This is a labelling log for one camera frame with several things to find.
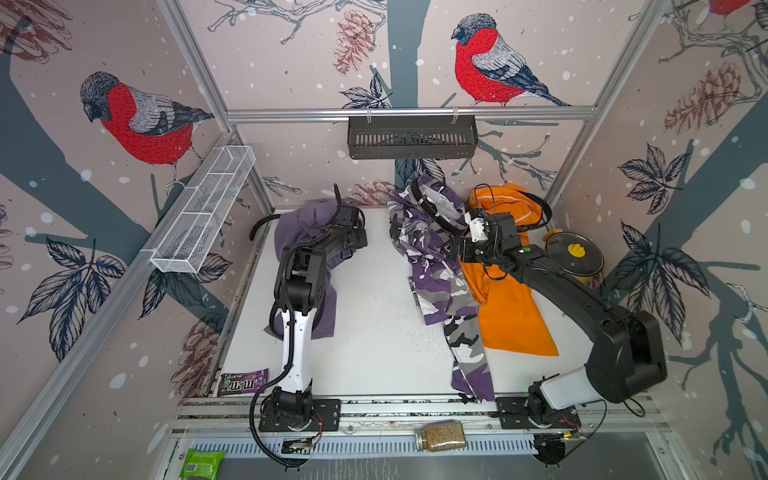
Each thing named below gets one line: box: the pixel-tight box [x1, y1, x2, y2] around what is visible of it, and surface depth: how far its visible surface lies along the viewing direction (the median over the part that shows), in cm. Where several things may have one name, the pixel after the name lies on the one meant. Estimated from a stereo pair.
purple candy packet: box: [217, 368, 269, 397], surface depth 80 cm
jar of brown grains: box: [415, 420, 466, 452], surface depth 68 cm
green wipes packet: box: [179, 448, 225, 480], surface depth 68 cm
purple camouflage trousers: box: [387, 176, 496, 402], surface depth 94 cm
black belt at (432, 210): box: [410, 178, 469, 235], surface depth 106 cm
